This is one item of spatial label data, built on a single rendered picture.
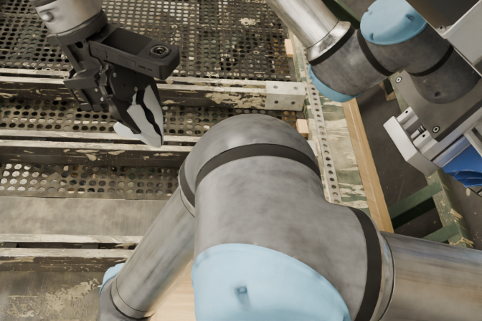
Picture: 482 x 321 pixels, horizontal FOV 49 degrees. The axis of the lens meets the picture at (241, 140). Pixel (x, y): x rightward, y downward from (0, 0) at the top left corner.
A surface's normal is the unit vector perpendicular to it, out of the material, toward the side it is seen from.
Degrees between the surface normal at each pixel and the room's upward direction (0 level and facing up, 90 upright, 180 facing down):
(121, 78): 110
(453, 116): 0
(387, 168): 0
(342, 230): 70
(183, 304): 54
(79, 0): 103
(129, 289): 47
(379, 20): 7
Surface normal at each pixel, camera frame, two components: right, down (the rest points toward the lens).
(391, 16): -0.65, -0.48
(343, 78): -0.33, 0.55
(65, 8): 0.28, 0.45
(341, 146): 0.11, -0.68
